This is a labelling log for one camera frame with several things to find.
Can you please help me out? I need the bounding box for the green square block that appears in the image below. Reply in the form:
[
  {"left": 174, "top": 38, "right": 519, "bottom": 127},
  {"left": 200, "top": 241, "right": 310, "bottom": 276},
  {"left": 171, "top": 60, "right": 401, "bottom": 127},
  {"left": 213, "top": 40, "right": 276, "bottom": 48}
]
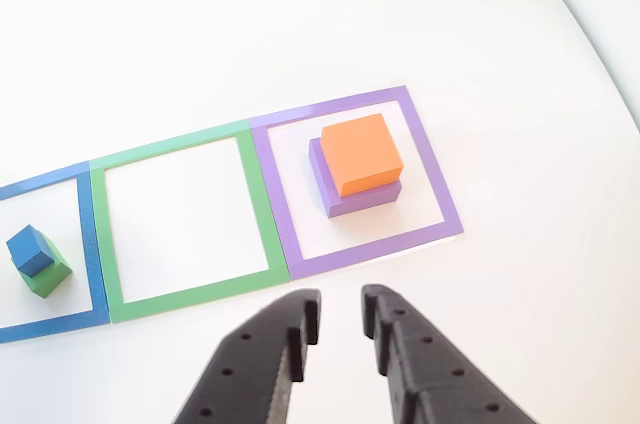
[{"left": 9, "top": 232, "right": 74, "bottom": 301}]

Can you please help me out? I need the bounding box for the blue square frame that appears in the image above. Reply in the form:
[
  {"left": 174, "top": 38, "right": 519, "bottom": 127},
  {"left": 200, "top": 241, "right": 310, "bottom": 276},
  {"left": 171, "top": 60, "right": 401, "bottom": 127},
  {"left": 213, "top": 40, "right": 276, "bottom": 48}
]
[{"left": 0, "top": 161, "right": 112, "bottom": 345}]

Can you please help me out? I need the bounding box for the small blue cube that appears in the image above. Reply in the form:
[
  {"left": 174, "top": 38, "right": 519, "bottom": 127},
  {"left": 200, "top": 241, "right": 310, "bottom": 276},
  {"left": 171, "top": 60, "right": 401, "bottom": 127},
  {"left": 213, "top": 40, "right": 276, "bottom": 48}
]
[{"left": 5, "top": 224, "right": 56, "bottom": 279}]

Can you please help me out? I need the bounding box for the purple square frame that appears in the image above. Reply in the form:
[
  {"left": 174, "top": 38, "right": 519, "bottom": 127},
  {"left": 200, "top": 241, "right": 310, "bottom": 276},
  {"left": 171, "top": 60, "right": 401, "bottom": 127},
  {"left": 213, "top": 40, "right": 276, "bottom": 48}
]
[{"left": 248, "top": 84, "right": 465, "bottom": 282}]

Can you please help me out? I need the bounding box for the orange square block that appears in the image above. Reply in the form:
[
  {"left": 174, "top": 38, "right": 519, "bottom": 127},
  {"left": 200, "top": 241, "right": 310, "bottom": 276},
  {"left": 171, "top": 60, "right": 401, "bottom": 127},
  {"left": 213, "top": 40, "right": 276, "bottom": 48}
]
[{"left": 320, "top": 112, "right": 405, "bottom": 198}]

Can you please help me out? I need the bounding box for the purple square block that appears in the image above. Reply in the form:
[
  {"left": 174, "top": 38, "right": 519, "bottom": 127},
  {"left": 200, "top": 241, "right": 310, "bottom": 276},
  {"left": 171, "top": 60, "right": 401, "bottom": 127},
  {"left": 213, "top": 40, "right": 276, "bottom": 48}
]
[{"left": 308, "top": 137, "right": 404, "bottom": 220}]

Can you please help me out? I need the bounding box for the green square frame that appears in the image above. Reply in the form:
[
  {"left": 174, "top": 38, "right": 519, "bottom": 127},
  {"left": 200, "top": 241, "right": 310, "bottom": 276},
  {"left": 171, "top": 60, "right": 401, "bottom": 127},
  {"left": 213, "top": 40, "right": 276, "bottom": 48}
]
[{"left": 88, "top": 119, "right": 292, "bottom": 325}]

